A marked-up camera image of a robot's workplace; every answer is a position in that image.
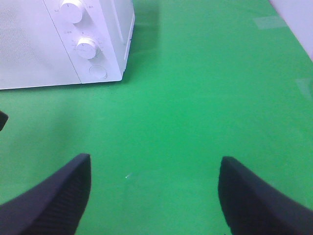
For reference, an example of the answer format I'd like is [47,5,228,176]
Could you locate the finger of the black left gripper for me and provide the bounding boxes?
[0,111,8,131]

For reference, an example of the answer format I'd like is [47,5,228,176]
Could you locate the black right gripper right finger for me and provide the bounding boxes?
[218,156,313,235]

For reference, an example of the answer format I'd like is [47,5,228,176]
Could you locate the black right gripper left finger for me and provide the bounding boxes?
[0,153,91,235]

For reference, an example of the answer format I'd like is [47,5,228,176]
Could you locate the white microwave oven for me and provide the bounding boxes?
[0,0,135,90]

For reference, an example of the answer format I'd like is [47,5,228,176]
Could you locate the green table cloth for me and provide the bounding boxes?
[0,0,313,235]

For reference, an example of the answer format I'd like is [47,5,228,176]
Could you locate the clear plastic tape patch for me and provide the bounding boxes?
[253,15,313,101]

